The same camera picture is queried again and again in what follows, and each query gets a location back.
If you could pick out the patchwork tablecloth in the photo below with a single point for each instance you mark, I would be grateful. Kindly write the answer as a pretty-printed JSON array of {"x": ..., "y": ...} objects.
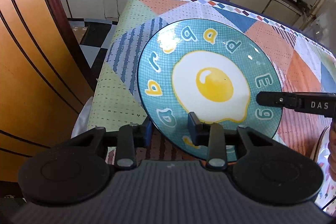
[{"x": 147, "y": 16}]

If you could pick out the white kitchen counter cabinet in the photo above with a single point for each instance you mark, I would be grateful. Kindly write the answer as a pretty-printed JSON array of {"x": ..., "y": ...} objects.
[{"x": 257, "y": 3}]

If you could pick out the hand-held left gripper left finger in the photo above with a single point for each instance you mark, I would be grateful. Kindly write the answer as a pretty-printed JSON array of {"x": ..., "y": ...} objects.
[{"x": 147, "y": 132}]

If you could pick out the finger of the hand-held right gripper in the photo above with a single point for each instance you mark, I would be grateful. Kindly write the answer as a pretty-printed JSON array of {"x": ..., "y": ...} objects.
[{"x": 275, "y": 100}]

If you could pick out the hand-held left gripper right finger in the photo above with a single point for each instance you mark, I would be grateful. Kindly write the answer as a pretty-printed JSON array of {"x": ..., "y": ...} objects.
[{"x": 193, "y": 133}]

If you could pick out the wooden chair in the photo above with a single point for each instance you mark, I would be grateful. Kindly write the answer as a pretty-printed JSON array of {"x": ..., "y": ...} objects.
[{"x": 26, "y": 56}]

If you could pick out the teal egg-print plate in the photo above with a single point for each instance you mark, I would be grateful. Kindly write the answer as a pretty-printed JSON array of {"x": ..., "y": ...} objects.
[{"x": 215, "y": 87}]

